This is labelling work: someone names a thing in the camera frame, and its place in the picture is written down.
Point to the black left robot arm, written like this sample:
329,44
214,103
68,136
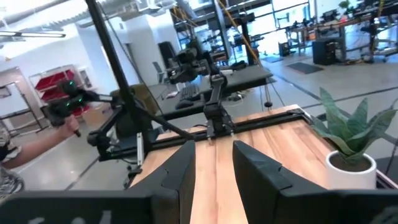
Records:
217,90

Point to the person's left hand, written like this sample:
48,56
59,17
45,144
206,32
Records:
70,126

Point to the black aluminium table frame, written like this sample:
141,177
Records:
109,46

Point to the black frame clamp lever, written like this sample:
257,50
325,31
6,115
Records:
133,172

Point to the shelf with red bins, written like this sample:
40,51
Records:
53,79

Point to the black desk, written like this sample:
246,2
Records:
245,77

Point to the black keyboard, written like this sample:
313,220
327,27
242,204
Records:
189,92

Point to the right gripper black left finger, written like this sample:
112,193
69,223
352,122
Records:
174,180

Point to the distant wooden workbench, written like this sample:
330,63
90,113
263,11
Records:
329,24

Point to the person's left forearm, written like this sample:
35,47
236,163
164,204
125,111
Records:
34,149

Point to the potted plant in white pot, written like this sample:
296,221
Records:
351,174

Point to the dark floor mat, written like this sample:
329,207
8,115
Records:
304,68

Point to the person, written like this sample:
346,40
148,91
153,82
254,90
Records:
11,183

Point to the black computer mouse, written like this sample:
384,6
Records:
184,104

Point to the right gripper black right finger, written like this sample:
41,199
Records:
258,180

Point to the long ceiling light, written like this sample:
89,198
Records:
31,34

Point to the black round foot on pole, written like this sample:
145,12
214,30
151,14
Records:
268,104

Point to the grey office chair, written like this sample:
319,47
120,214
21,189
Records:
160,73

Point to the black cabinet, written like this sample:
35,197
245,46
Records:
328,51

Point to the tan chair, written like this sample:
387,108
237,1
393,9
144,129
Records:
146,96

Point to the silver aluminium bracket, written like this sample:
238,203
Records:
140,149

